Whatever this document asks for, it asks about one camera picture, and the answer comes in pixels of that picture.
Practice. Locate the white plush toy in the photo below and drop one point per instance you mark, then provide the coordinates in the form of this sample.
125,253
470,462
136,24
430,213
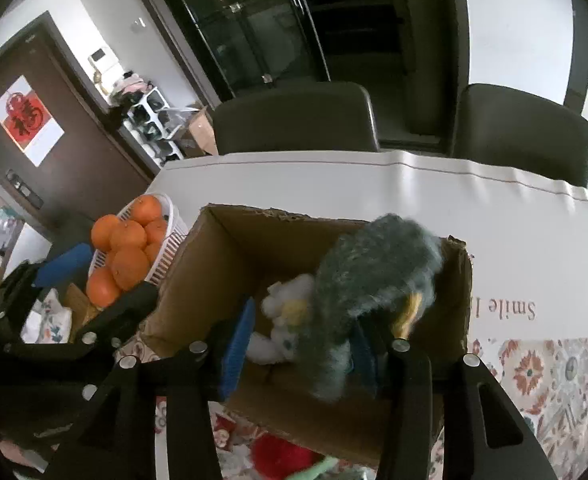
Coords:
280,300

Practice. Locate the brown cardboard box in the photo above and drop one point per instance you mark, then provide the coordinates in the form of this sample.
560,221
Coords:
234,250

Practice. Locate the white shoe rack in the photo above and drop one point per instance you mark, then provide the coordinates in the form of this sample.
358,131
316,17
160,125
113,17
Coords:
151,125

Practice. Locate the red and white door poster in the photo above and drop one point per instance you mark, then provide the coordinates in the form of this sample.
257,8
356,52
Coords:
26,120

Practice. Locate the black door lock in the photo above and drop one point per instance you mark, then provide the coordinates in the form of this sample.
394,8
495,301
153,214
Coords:
24,187

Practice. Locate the pile of oranges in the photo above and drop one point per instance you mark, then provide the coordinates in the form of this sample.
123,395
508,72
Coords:
126,240

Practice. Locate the white light switch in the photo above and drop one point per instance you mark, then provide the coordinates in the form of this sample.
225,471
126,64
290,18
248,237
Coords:
139,23

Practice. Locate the small brown cardboard carton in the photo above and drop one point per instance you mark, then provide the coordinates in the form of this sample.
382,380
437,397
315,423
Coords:
199,132

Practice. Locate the black framed glass door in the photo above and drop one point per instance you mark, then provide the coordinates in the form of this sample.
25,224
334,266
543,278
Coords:
244,25

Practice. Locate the dark grey dining chair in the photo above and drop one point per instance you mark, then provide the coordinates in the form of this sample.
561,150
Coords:
294,120
519,130

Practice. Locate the pink cloth bundle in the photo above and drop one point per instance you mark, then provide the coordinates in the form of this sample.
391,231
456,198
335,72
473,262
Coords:
129,85

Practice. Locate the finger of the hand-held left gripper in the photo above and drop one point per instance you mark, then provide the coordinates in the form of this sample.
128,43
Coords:
66,264
129,305

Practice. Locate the white plastic basket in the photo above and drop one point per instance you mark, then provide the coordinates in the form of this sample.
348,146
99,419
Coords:
174,245

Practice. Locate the grey-green plush toy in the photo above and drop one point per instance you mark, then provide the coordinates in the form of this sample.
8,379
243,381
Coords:
364,270

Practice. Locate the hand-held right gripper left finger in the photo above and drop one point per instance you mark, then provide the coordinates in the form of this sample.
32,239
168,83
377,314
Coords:
236,355

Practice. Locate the red and green plush toy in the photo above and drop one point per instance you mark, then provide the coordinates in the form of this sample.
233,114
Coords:
279,455

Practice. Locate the white wall intercom panel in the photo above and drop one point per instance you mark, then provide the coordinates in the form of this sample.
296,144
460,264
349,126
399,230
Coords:
99,57

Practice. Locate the brown entrance door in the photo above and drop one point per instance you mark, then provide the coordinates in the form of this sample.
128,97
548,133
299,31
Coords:
84,160

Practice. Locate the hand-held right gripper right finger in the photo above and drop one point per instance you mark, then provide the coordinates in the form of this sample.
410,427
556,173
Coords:
366,366

